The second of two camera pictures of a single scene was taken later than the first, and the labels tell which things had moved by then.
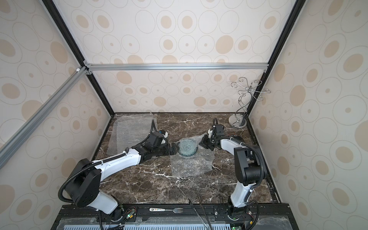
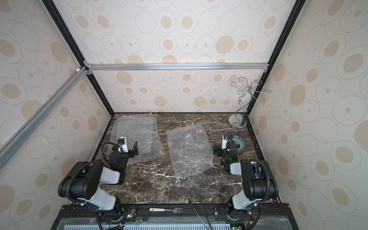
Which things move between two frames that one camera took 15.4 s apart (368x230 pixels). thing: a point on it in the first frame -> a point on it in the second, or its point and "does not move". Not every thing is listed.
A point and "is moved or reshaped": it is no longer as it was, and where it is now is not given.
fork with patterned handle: [175, 210] does not move
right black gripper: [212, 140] -> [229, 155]
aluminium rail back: [176, 66] does not move
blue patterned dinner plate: [188, 147] is moved or reshaped
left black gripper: [169, 151] -> [135, 150]
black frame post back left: [53, 9] does not move
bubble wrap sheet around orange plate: [130, 130] does not move
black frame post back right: [298, 5] does not move
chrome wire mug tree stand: [238, 120] does not move
